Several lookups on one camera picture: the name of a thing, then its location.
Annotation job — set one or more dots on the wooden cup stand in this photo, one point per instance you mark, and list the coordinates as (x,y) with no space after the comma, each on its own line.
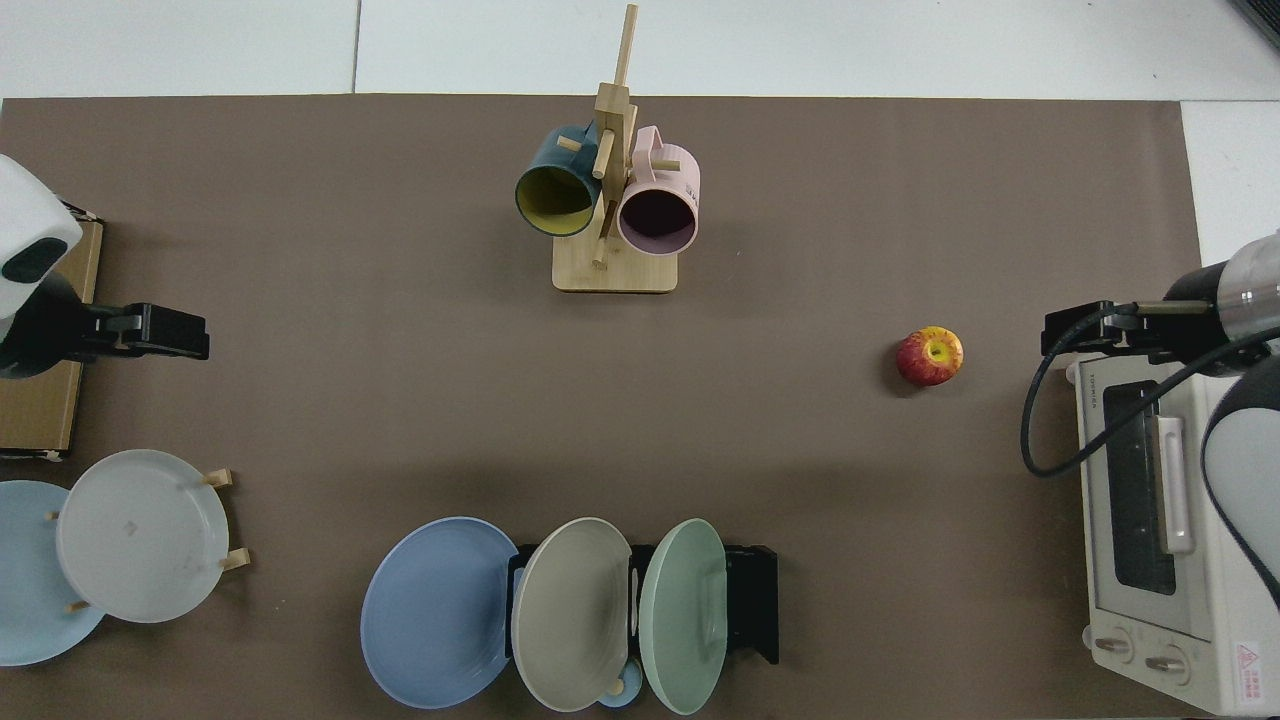
(615,270)

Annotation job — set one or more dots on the dark teal mug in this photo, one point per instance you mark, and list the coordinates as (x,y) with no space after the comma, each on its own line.
(550,155)

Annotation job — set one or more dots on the pale green plate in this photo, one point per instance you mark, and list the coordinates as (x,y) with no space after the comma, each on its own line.
(680,610)

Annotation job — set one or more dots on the dark grey device corner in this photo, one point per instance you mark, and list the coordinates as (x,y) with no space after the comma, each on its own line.
(1262,18)

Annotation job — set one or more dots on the light blue plate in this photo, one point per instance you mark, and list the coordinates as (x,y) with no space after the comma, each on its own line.
(30,600)

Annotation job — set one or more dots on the beige plate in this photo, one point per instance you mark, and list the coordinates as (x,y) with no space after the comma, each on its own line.
(570,610)

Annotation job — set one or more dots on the grey plate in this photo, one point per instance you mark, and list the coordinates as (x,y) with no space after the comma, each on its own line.
(140,540)

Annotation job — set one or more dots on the pink mug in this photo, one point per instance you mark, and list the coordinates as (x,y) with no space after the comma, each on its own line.
(670,170)

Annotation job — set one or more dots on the wooden plate rack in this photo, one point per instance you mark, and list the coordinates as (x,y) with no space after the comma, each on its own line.
(225,478)

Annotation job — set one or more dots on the brown table cloth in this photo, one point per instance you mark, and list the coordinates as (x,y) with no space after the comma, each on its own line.
(800,480)

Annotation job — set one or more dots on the pale toaster oven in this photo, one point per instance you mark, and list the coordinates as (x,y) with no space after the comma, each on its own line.
(1200,620)

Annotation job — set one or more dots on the small blue round thing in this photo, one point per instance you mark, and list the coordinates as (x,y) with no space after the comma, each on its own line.
(632,682)

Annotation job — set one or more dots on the red yellow apple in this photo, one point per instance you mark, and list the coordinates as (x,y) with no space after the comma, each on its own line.
(930,360)

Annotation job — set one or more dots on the black dish rack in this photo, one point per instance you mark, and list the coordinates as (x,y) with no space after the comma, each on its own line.
(750,600)

